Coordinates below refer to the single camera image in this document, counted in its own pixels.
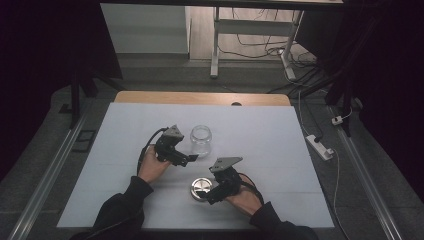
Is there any aluminium floor rail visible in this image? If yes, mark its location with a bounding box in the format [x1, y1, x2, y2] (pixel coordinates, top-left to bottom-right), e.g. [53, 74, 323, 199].
[328, 105, 404, 240]
[7, 106, 92, 240]

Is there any tangle of black floor cables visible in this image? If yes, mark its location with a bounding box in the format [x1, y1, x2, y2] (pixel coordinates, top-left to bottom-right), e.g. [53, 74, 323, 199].
[218, 7, 321, 95]

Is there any person's left hand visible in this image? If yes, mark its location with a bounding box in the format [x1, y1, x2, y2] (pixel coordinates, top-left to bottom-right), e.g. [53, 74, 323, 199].
[137, 144, 172, 185]

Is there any white power strip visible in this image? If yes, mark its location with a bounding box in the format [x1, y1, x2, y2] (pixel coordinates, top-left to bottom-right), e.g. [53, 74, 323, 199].
[305, 134, 335, 162]

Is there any black metal stand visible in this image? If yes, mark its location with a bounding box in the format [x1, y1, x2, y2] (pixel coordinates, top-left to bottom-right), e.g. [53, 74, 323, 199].
[58, 66, 118, 130]
[289, 13, 381, 138]

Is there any round metal jar lid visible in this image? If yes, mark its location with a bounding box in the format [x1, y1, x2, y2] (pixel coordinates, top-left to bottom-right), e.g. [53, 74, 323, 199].
[190, 176, 218, 203]

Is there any clear glass jar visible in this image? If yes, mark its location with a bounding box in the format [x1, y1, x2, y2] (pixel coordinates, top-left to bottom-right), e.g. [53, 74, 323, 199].
[189, 124, 214, 159]

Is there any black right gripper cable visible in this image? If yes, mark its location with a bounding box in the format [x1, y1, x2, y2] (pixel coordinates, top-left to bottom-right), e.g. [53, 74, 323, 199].
[237, 172, 266, 206]

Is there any person's right hand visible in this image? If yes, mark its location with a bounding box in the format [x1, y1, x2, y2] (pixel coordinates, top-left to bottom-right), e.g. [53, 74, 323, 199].
[225, 174, 265, 218]

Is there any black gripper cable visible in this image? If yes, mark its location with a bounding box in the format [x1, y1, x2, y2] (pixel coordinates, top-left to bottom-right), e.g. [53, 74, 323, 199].
[136, 126, 170, 176]
[237, 172, 266, 206]

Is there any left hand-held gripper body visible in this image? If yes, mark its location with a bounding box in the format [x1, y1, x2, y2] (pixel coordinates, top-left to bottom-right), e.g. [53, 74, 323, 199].
[154, 124, 189, 168]

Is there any white table mat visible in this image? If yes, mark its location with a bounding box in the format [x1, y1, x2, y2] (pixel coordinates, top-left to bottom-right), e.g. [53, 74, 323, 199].
[56, 101, 336, 232]

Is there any white desk frame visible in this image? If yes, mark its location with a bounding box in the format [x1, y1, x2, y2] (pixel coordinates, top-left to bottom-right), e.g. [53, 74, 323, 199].
[209, 6, 305, 81]

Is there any thin white cable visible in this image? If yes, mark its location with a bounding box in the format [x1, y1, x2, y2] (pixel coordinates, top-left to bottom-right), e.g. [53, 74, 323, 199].
[297, 89, 351, 240]

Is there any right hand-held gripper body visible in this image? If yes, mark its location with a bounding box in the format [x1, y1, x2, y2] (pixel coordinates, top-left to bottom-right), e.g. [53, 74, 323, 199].
[208, 156, 244, 200]

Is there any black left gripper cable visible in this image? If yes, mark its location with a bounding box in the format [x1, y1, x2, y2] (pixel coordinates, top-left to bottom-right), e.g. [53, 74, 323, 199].
[136, 126, 170, 176]

